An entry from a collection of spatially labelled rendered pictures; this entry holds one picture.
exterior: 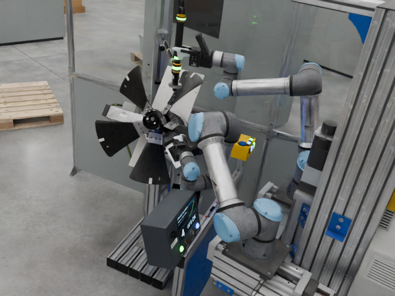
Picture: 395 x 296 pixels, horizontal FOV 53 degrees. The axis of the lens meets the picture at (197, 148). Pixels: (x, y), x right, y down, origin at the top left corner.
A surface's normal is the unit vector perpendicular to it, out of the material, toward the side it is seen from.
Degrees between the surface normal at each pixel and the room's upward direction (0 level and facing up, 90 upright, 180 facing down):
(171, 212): 15
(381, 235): 0
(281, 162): 90
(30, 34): 90
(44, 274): 0
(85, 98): 90
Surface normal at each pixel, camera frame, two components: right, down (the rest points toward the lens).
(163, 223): -0.13, -0.91
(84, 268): 0.11, -0.86
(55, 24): 0.70, 0.43
